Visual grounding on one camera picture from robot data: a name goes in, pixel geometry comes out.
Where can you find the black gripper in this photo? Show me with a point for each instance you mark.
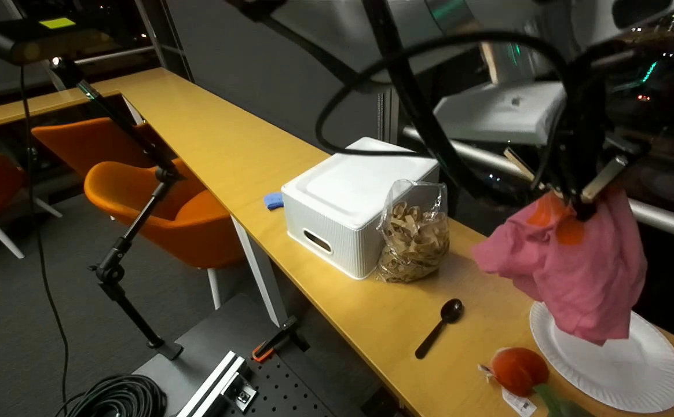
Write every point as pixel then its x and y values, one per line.
pixel 583 108

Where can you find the pink shirt orange print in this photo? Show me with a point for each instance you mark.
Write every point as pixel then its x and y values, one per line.
pixel 575 270

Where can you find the red turnip plushie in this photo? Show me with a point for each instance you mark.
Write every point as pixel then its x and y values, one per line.
pixel 521 369

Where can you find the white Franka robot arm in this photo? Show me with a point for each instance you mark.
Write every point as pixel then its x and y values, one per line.
pixel 505 112

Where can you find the white plastic basket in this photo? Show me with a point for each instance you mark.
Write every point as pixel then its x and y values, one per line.
pixel 350 210

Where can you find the black plastic spoon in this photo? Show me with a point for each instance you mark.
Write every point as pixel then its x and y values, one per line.
pixel 453 311

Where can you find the white paper plate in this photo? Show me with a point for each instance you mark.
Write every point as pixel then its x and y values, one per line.
pixel 650 372

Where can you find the small blue sponge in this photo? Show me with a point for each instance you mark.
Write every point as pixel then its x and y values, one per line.
pixel 274 202

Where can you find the white table leg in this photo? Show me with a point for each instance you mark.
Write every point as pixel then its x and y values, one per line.
pixel 262 279

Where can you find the orange black clamp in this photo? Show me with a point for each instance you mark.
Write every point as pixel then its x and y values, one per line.
pixel 274 343

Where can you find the black perforated breadboard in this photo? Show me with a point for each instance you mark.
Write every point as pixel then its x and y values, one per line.
pixel 282 396

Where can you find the grey metal base plate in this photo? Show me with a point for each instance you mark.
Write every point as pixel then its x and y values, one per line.
pixel 211 332

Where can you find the aluminium extrusion rail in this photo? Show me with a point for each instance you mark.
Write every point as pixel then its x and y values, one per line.
pixel 211 386

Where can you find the black articulated camera stand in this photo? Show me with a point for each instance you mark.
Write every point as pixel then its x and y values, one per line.
pixel 112 270

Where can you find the black stereo camera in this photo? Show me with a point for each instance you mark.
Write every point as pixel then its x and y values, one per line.
pixel 26 39

